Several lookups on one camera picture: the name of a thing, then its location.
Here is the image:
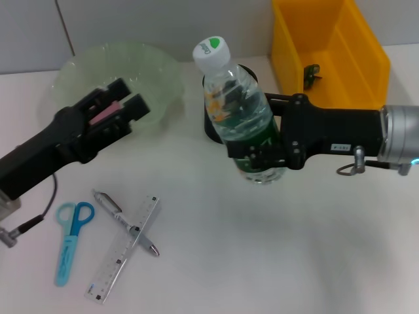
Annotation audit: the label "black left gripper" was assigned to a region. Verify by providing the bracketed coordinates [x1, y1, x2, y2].
[0, 78, 152, 200]

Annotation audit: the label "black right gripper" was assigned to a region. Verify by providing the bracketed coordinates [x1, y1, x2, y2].
[226, 92, 385, 171]

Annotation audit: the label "pink peach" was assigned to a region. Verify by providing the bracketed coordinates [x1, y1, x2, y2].
[88, 101, 124, 127]

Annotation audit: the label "clear water bottle green label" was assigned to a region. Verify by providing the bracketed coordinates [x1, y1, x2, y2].
[192, 35, 289, 186]

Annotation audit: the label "green plastic wrapper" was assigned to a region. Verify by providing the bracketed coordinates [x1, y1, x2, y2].
[302, 63, 323, 91]

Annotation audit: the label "green glass fruit plate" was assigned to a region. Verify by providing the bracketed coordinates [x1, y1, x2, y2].
[50, 39, 185, 139]

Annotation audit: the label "black mesh pen holder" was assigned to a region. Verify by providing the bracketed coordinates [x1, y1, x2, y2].
[200, 63, 261, 145]

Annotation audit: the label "silver ballpoint pen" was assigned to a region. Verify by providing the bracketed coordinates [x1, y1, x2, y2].
[92, 188, 161, 257]

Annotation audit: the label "blue scissors with sheath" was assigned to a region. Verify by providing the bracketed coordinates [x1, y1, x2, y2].
[53, 201, 96, 288]

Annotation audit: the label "transparent plastic ruler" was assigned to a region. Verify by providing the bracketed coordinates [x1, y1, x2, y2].
[84, 195, 162, 300]

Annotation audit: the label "yellow plastic bin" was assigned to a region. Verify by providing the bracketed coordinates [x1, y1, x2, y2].
[270, 0, 392, 113]

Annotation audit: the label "right gripper cable with connector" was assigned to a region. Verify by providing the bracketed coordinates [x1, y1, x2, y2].
[336, 145, 414, 177]

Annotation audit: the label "gripper cable with connector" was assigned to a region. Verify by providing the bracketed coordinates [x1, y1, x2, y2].
[0, 173, 58, 248]
[336, 145, 414, 177]

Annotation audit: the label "left gripper cable with connector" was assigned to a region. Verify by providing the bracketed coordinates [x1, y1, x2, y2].
[0, 173, 58, 248]

